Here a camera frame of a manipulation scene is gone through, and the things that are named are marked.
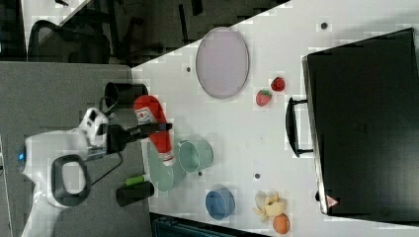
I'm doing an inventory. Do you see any green oval strainer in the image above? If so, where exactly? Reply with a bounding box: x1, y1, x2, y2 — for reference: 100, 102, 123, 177
147, 142, 186, 192

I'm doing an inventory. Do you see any black cylinder post lower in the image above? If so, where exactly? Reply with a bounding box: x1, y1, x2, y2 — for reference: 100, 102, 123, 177
116, 182, 155, 206

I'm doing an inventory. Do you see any green metal cup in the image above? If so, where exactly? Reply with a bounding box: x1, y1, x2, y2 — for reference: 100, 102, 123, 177
178, 139, 213, 173

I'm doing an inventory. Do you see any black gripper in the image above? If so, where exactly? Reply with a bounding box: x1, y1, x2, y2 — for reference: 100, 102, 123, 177
106, 123, 172, 154

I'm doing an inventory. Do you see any red ketchup bottle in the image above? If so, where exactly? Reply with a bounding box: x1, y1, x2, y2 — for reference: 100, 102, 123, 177
133, 95, 175, 166

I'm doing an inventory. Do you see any purple round plate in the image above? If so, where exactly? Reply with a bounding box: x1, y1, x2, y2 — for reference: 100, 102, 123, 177
196, 27, 249, 99

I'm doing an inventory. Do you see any black toaster oven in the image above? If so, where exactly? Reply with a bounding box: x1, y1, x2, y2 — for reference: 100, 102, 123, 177
301, 28, 419, 226

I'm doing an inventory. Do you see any black cylinder post upper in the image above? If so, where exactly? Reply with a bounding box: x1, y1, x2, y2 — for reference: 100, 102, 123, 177
105, 82, 148, 109

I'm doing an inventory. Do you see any peeled banana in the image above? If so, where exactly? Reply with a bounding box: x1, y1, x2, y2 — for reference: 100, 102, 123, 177
252, 191, 286, 222

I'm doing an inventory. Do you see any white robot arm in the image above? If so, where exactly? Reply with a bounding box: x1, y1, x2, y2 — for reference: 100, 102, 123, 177
18, 108, 172, 237

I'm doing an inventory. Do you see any black cylinder post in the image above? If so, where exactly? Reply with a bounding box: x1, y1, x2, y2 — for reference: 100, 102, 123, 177
116, 182, 155, 206
105, 82, 148, 109

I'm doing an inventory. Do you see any black office chair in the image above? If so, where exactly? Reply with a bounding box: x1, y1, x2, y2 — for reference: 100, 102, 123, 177
27, 20, 111, 64

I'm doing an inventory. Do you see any red strawberry with leaves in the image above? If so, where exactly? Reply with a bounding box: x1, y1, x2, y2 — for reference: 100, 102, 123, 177
256, 90, 272, 107

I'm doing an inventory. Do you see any green marker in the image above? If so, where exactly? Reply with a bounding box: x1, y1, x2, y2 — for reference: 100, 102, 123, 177
126, 175, 149, 187

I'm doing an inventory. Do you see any orange fruit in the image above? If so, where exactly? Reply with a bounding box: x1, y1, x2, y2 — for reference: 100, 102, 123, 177
273, 214, 290, 234

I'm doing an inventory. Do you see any blue bowl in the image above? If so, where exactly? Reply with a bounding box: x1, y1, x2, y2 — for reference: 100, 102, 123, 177
206, 188, 235, 220

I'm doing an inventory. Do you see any dark teal crate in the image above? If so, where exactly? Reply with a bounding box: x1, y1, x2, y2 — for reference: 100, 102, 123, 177
150, 214, 265, 237

